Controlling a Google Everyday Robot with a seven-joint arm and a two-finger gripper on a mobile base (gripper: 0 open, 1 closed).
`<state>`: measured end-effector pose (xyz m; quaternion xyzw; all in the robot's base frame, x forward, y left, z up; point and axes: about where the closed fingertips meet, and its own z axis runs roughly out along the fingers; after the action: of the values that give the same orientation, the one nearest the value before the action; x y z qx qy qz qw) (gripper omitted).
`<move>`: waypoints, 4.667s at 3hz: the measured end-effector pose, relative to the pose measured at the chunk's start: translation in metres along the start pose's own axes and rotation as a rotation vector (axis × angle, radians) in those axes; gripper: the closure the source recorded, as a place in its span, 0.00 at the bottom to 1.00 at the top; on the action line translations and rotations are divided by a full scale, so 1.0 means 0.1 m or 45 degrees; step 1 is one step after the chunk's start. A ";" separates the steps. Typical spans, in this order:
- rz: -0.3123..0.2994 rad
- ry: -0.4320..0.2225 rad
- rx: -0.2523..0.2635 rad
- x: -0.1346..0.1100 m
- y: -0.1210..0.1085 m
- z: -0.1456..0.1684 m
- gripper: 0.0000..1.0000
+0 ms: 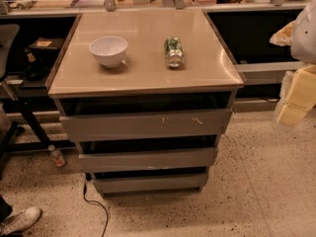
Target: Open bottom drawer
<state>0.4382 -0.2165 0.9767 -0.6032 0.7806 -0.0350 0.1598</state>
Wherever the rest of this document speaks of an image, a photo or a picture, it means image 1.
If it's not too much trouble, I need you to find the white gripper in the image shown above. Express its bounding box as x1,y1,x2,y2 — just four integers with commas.
276,65,316,127

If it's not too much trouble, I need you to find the grey drawer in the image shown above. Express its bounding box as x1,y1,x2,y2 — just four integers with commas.
60,109,232,142
93,173,208,194
79,147,217,173

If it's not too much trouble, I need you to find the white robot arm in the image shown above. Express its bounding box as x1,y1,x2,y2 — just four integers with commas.
270,0,316,127

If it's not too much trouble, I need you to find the grey drawer cabinet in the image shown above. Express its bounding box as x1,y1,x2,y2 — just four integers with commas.
48,9,243,183

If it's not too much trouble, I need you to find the green soda can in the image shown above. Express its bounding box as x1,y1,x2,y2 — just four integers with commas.
164,37,184,68

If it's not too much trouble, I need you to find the white bowl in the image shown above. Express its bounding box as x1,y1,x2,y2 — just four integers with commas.
89,36,127,67

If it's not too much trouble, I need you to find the plastic bottle on floor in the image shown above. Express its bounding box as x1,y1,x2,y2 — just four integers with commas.
48,145,66,167

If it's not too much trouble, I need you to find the black box with label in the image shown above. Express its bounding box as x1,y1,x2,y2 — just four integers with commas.
30,38,64,50

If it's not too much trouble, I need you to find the grey office chair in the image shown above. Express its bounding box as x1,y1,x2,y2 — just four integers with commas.
0,24,20,170

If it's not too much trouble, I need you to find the white sneaker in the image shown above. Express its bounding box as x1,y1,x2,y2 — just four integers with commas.
0,206,41,236

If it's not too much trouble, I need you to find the black cable on floor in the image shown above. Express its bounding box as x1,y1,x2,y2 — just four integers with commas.
82,173,110,237

